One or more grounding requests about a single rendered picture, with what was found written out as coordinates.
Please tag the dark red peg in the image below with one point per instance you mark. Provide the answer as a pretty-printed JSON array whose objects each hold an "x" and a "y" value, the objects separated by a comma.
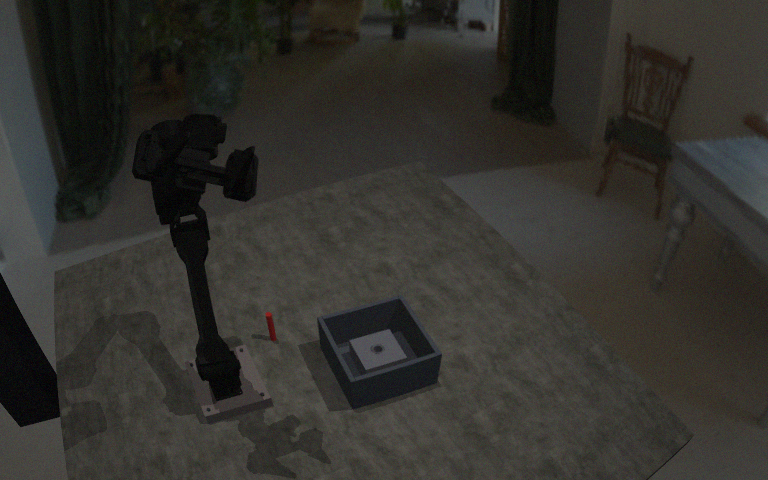
[{"x": 270, "y": 322}]

